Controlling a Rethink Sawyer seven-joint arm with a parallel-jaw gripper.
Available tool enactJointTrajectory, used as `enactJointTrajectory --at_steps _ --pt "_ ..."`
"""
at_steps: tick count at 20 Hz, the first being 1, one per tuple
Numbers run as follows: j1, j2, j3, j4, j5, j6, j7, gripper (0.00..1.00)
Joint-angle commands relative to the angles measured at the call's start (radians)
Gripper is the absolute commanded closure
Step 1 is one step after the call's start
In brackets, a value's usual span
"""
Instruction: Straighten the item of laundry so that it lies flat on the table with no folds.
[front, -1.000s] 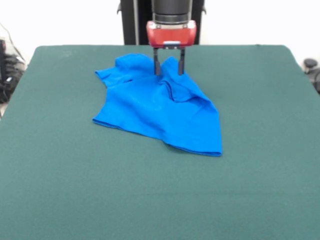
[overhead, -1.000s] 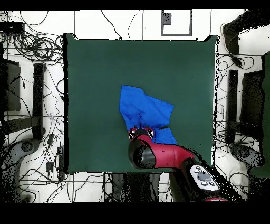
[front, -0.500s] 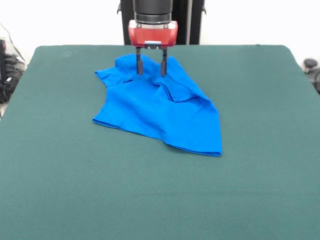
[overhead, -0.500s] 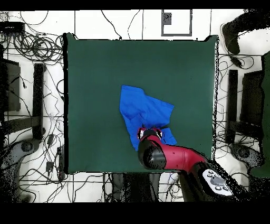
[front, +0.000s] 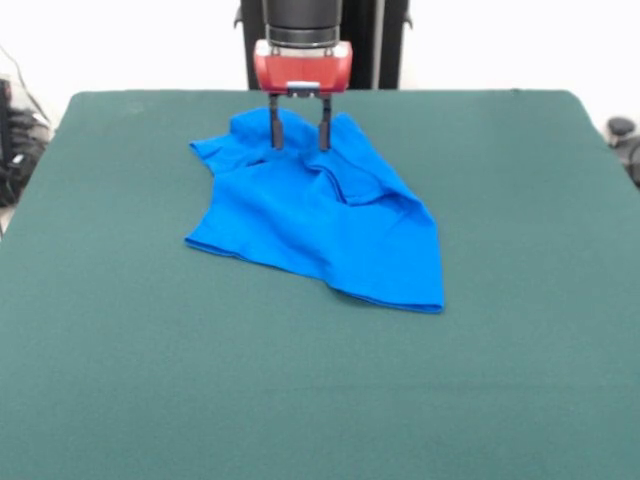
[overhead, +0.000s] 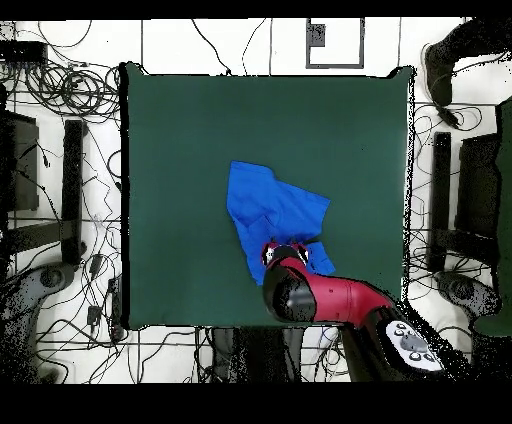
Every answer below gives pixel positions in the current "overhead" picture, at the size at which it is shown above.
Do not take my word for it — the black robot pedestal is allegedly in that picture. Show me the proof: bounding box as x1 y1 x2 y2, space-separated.
209 326 307 384

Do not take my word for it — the flat black device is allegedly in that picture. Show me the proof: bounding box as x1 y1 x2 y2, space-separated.
0 39 49 64

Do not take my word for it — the grey square floor frame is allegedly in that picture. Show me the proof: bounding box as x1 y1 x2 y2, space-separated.
305 17 366 70

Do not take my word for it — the green cloth sheet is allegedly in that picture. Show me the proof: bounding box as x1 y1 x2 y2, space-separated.
471 95 512 337

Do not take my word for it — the coil of black cables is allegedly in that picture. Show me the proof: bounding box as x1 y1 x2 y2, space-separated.
23 59 121 121

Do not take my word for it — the black box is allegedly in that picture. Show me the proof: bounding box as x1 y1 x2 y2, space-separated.
454 133 501 241
0 109 40 213

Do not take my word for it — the black cable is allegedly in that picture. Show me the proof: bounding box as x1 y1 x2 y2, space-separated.
190 17 233 76
241 17 268 76

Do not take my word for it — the black stand bar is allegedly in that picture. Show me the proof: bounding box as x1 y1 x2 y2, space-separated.
427 131 452 273
60 119 87 267

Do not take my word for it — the narrow black power strip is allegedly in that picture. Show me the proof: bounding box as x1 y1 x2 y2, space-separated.
106 275 124 341

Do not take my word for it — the black power adapter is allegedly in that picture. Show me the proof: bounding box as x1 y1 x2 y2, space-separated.
437 105 462 129

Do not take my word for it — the blue shirt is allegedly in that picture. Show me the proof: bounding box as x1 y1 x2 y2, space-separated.
225 160 336 287

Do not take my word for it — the dark green table cloth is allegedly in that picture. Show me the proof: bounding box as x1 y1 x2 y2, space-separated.
118 61 419 331

